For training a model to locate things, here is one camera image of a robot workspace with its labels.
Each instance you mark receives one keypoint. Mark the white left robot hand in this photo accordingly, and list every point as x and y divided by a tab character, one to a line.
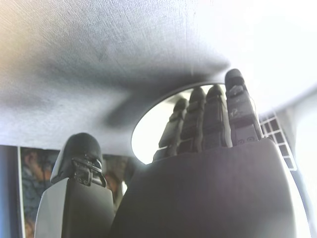
198	193

